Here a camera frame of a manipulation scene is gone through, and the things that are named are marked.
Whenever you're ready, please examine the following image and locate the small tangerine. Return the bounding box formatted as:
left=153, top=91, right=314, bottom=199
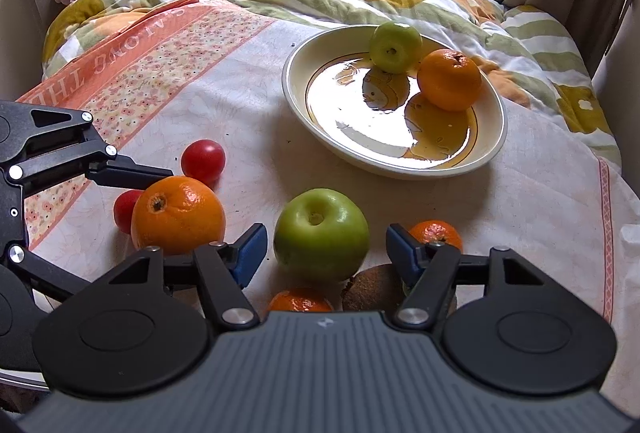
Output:
left=409, top=220, right=464, bottom=255
left=266, top=288, right=334, bottom=314

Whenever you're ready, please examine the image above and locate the small green apple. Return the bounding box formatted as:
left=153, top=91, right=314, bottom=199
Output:
left=369, top=22, right=423, bottom=74

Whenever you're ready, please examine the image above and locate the brown kiwi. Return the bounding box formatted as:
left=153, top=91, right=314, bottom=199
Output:
left=341, top=264, right=408, bottom=312

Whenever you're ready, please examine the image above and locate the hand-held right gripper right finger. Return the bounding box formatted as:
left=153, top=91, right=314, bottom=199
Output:
left=386, top=223, right=546, bottom=326

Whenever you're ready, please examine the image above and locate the cream plate with brown rim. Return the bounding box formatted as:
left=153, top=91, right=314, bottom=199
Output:
left=281, top=25, right=508, bottom=171

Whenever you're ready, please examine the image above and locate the red tomato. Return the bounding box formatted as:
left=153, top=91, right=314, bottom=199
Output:
left=180, top=139, right=226, bottom=188
left=113, top=189, right=146, bottom=234

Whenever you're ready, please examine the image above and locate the white and orange printed bedsheet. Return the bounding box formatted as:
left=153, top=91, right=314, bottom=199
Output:
left=20, top=0, right=640, bottom=364

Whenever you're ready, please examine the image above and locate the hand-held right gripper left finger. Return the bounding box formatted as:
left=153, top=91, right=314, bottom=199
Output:
left=107, top=223, right=269, bottom=330

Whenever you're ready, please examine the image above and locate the large orange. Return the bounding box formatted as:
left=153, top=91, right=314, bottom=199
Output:
left=131, top=176, right=227, bottom=256

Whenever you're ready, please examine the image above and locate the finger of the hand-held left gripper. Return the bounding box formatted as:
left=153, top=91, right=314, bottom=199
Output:
left=0, top=240, right=87, bottom=309
left=0, top=100, right=174, bottom=194

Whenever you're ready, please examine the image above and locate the large green apple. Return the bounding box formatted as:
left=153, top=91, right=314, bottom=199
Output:
left=273, top=188, right=371, bottom=283

